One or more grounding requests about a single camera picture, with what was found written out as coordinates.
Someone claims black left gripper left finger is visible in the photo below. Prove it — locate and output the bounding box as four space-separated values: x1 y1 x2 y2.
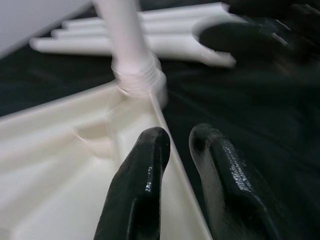
93 126 172 240

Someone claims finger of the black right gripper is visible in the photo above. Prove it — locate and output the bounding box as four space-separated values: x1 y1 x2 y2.
199 21 279 60

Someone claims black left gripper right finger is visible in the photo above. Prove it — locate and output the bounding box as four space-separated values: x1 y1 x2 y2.
188 123 283 240

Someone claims white plastic children tabletop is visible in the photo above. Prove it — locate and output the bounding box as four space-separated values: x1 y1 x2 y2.
0 82 213 240

